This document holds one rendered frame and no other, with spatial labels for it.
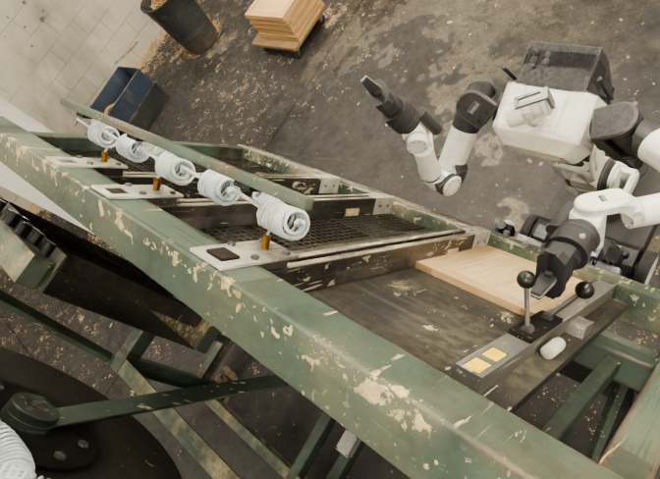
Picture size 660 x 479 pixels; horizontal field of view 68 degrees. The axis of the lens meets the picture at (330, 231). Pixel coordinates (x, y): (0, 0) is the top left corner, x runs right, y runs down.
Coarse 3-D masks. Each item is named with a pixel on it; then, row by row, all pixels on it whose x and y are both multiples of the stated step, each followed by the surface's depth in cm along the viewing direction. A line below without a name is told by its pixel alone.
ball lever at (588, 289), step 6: (582, 282) 103; (588, 282) 103; (576, 288) 103; (582, 288) 102; (588, 288) 102; (576, 294) 104; (582, 294) 102; (588, 294) 102; (570, 300) 105; (558, 306) 107; (564, 306) 106; (546, 312) 109; (552, 312) 108; (546, 318) 108; (552, 318) 108
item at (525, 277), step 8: (520, 272) 100; (528, 272) 98; (520, 280) 98; (528, 280) 98; (528, 288) 98; (528, 296) 99; (528, 304) 99; (528, 312) 99; (528, 320) 99; (528, 328) 99
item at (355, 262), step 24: (264, 240) 97; (384, 240) 135; (408, 240) 141; (432, 240) 145; (456, 240) 156; (480, 240) 170; (216, 264) 85; (240, 264) 88; (264, 264) 96; (288, 264) 102; (312, 264) 106; (336, 264) 112; (360, 264) 120; (384, 264) 128; (408, 264) 138; (312, 288) 109
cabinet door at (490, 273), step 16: (448, 256) 152; (464, 256) 155; (480, 256) 160; (496, 256) 164; (512, 256) 167; (432, 272) 137; (448, 272) 136; (464, 272) 140; (480, 272) 144; (496, 272) 147; (512, 272) 150; (464, 288) 131; (480, 288) 129; (496, 288) 133; (512, 288) 135; (512, 304) 122; (544, 304) 126
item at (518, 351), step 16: (608, 288) 146; (560, 304) 122; (576, 304) 125; (592, 304) 131; (512, 336) 98; (544, 336) 102; (480, 352) 88; (512, 352) 91; (528, 352) 97; (464, 368) 82; (496, 368) 84; (512, 368) 91; (464, 384) 82; (480, 384) 80
